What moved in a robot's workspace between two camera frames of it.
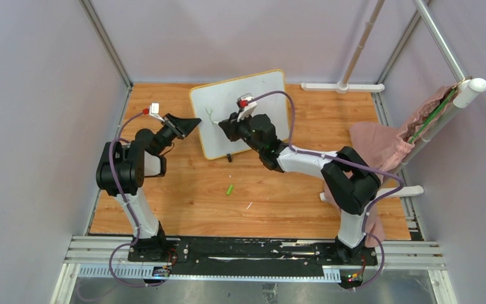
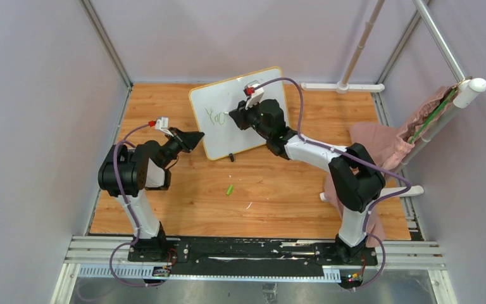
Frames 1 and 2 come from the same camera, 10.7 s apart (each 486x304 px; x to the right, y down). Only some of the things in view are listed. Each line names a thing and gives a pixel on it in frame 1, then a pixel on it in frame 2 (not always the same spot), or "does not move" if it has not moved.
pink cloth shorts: x=382 y=147 does not move
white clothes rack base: x=342 y=88 does not move
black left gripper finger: x=183 y=125 -> x=186 y=140
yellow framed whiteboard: x=211 y=103 does not move
